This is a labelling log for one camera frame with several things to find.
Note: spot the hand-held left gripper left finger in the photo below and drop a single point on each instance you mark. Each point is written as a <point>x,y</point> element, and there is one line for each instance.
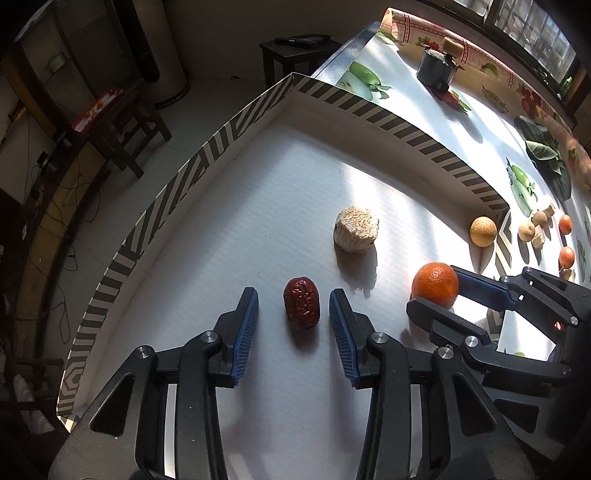
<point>244,332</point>

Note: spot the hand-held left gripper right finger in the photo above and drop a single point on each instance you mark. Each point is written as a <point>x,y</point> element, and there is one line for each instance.
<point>342,341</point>

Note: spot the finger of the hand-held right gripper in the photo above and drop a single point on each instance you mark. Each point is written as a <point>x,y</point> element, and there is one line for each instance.
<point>482,288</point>
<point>443,323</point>

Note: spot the large orange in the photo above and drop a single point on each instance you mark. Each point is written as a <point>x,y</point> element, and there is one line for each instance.
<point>435,284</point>

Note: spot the dried red date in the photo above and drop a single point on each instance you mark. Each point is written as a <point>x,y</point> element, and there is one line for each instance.
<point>301,309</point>

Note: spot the striped cardboard box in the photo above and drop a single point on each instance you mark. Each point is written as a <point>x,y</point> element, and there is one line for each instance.
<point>277,194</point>

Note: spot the pale brown longan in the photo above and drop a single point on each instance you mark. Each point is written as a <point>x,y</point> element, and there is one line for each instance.
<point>539,218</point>
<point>526,230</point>

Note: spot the small beige chunk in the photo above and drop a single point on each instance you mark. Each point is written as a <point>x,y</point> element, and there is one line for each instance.
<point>549,210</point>
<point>538,241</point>
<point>568,274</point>

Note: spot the small orange kumquat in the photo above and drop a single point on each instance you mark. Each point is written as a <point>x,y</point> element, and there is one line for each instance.
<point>566,257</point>
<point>565,224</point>

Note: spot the green bok choy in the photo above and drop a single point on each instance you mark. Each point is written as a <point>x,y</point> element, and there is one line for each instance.
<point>545,152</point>

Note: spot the fruit print tablecloth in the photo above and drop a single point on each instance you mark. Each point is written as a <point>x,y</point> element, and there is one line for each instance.
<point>415,106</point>

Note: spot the dark bottle with cork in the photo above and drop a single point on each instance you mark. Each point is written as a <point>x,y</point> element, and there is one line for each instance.
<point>436,69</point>

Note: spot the dark wooden chair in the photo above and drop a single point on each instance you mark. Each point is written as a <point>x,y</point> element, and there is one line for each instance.
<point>131,127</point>

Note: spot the dark wooden stool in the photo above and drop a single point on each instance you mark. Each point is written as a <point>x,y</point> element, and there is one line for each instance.
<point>295,57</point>

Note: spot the white cylindrical appliance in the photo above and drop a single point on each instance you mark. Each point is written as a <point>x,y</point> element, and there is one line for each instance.
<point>161,50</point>

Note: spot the black remote control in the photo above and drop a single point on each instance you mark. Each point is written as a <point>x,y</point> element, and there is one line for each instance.
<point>301,40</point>

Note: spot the dark window frame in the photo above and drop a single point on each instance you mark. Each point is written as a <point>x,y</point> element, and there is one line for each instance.
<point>531,27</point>

